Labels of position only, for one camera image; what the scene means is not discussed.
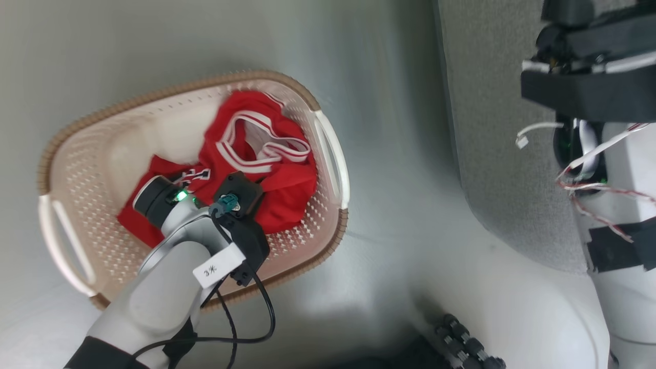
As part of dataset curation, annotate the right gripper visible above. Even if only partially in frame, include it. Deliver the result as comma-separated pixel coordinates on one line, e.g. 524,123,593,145
521,0,656,124

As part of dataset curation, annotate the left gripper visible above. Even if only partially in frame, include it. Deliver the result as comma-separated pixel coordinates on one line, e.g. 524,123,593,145
132,175,184,230

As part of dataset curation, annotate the red and white garment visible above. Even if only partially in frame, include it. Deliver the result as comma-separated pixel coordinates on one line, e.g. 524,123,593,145
116,90,319,250

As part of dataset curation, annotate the grey fabric sofa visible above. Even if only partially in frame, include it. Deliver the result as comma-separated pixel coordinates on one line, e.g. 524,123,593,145
435,0,590,275

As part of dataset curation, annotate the cream perforated plastic laundry basket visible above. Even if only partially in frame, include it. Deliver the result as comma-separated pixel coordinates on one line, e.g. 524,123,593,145
37,69,351,313

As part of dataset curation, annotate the white paper label tag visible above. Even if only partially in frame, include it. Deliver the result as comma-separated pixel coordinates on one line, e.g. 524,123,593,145
193,242,248,289

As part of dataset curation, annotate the white wire with connector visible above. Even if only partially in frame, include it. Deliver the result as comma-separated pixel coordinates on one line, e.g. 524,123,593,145
516,121,565,150

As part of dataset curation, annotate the red and white wire bundle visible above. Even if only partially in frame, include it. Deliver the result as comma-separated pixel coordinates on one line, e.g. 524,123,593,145
556,123,656,243

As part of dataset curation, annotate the thin black cable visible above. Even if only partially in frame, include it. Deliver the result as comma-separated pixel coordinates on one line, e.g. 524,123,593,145
131,213,277,369

